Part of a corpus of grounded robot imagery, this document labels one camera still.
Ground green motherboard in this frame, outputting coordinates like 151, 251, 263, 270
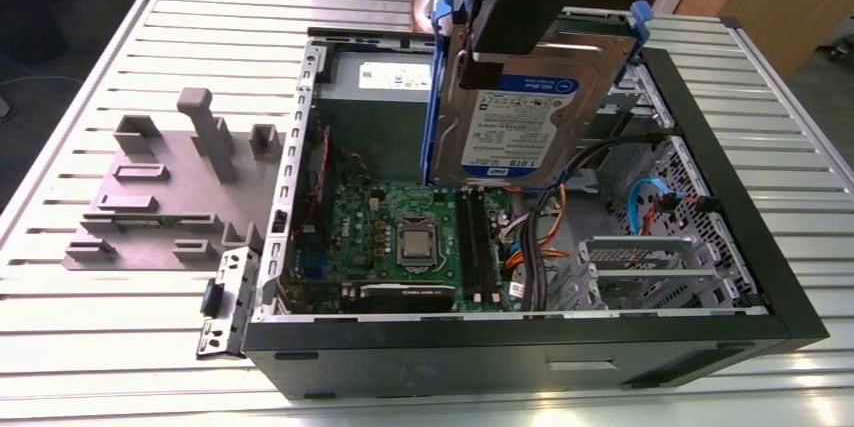
286, 181, 529, 313

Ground black CPU socket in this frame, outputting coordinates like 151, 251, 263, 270
395, 215, 443, 277

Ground black RAM slot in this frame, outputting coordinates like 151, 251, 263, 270
457, 185, 486, 304
471, 185, 503, 306

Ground black graphics card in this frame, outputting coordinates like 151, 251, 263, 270
338, 280, 461, 314

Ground orange red wire bundle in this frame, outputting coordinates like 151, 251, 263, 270
503, 181, 570, 271

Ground blue data wire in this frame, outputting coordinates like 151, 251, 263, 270
626, 175, 709, 237

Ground metal card retention bracket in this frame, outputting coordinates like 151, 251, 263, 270
195, 245, 260, 361

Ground hard disk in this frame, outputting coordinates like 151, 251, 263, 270
419, 0, 654, 192

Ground grey power supply unit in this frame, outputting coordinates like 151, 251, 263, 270
318, 50, 442, 184

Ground grey parts rack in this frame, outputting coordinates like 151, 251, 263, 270
60, 87, 290, 273

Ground green RAM stick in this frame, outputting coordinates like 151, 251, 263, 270
111, 216, 187, 229

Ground black cable bundle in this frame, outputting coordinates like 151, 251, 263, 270
519, 134, 669, 312

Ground silver CPU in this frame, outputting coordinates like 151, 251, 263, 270
402, 230, 437, 259

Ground wooden cabinet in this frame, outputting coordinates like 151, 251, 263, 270
677, 0, 854, 79

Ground black PC case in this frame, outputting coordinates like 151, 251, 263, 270
240, 25, 830, 401

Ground metal disk bay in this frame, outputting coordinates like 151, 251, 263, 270
577, 234, 766, 316

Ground metal optical drive cage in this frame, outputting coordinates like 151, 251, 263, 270
570, 49, 674, 171

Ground orange power wire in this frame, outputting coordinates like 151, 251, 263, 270
653, 191, 726, 216

